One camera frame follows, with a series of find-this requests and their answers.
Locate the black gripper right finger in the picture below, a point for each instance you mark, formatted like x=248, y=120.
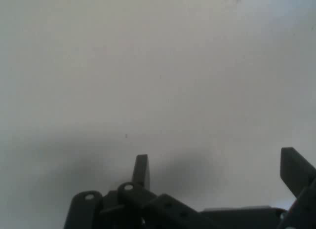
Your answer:
x=298, y=174

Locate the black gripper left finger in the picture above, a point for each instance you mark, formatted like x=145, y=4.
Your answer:
x=138, y=204

